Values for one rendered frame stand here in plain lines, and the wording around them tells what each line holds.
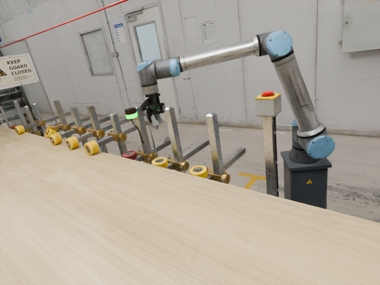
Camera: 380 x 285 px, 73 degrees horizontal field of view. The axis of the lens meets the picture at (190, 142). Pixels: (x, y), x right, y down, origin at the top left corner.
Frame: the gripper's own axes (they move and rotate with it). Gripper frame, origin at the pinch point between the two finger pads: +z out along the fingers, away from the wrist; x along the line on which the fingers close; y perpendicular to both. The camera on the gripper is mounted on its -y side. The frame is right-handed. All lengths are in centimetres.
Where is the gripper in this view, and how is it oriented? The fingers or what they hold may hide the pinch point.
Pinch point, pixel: (156, 126)
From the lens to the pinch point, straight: 151.4
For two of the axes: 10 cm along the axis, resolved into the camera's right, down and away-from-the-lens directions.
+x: 6.2, -3.8, 6.9
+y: 7.7, 1.2, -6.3
